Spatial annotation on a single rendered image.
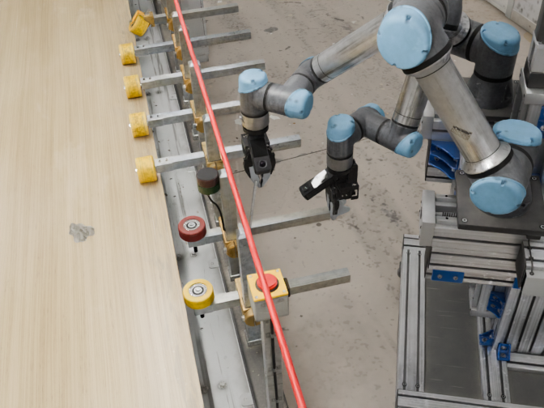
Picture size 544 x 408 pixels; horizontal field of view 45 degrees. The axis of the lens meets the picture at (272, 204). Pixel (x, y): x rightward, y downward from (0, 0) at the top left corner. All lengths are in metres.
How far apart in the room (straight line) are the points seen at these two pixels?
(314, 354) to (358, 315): 0.27
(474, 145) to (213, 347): 0.95
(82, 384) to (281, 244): 1.66
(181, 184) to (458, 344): 1.18
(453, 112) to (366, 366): 1.43
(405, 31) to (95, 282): 1.02
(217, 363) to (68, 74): 1.35
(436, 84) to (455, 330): 1.30
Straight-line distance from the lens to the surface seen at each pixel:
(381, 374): 2.68
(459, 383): 2.45
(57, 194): 2.15
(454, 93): 1.50
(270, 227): 1.98
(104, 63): 2.78
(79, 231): 1.98
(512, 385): 2.49
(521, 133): 1.69
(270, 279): 1.32
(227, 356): 1.97
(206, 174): 1.77
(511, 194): 1.57
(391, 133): 1.83
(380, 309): 2.87
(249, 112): 1.74
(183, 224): 1.94
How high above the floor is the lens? 2.22
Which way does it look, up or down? 42 degrees down
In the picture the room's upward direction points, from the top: 3 degrees counter-clockwise
